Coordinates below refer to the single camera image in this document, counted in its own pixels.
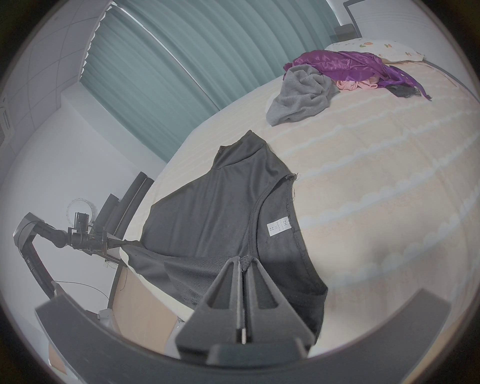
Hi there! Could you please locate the white printed pillow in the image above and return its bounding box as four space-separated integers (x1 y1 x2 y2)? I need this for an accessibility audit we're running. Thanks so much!
324 38 426 62

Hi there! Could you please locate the black T-shirt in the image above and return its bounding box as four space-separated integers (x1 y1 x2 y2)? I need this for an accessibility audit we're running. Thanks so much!
125 130 329 346

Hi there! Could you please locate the purple satin garment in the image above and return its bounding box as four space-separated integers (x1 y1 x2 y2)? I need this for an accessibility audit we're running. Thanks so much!
283 50 432 101

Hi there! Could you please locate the grey bedside table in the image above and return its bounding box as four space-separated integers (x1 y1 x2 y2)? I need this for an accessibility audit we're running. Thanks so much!
332 23 357 41

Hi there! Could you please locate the blue-green curtain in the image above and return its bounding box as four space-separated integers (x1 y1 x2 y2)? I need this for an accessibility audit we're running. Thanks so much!
80 7 222 164
112 0 346 113

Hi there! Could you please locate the bed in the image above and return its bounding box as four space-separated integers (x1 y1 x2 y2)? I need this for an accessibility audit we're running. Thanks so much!
109 0 479 357

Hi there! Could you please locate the pink garment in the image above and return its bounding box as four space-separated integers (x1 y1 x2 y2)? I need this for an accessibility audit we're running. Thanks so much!
335 78 379 91

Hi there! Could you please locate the grey garment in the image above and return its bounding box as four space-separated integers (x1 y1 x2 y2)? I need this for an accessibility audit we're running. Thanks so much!
266 64 340 126

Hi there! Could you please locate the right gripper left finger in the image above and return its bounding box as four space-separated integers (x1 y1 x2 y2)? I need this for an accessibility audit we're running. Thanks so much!
175 257 241 363

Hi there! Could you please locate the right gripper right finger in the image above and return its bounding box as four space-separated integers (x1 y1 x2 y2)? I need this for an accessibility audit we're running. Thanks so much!
242 257 314 352

